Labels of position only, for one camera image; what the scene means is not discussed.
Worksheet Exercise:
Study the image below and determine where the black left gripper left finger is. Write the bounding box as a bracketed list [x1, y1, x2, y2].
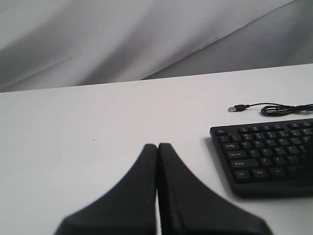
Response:
[55, 144, 157, 235]

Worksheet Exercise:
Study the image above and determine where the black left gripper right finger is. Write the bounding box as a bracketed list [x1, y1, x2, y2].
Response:
[157, 143, 272, 235]

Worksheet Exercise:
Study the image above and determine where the black acer keyboard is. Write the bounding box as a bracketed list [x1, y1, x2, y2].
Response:
[210, 118, 313, 198]

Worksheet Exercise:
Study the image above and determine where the grey backdrop cloth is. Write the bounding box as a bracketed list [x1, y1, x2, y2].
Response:
[0, 0, 313, 92]

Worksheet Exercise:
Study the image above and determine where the black usb cable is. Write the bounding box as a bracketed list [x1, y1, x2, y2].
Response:
[228, 102, 313, 118]

